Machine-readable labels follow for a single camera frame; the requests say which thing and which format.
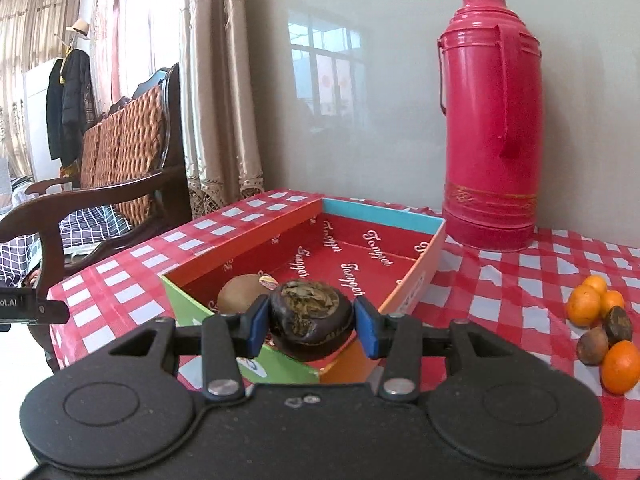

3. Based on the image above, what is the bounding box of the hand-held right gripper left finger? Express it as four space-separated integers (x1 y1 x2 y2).
102 295 273 405

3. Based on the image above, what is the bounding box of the brown kiwi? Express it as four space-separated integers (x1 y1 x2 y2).
576 326 610 366

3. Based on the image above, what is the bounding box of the kiwi with sticker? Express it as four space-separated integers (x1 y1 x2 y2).
216 274 275 316

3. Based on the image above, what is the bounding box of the dark brown mangosteen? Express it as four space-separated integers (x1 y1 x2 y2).
603 306 634 346
269 280 355 362

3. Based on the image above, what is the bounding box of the black puffer jacket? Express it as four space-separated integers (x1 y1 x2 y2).
60 48 96 167

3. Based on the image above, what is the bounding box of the colourful cardboard box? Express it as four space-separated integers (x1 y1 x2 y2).
161 196 447 385

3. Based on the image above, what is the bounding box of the dark wooden sofa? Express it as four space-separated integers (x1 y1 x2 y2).
0 62 193 373

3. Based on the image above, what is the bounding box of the red white checkered tablecloth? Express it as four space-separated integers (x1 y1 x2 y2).
47 189 640 480

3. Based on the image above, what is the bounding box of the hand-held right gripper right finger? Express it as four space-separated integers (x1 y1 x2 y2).
352 296 526 406

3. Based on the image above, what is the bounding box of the long black coat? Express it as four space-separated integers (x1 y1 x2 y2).
46 57 66 161

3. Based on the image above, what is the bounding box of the brown woven sofa cushion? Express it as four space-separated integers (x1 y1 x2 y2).
80 85 168 233

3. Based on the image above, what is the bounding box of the beige window curtain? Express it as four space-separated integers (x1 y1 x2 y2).
0 0 85 181

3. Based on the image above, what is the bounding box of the beige embroidered curtain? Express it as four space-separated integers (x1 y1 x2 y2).
177 0 266 221

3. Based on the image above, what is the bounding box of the navy plaid blanket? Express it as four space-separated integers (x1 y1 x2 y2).
0 202 133 286

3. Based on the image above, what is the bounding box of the sheer patterned curtain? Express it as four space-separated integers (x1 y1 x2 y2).
92 0 132 113

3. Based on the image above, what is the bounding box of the red thermos flask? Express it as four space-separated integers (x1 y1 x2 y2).
436 0 544 253

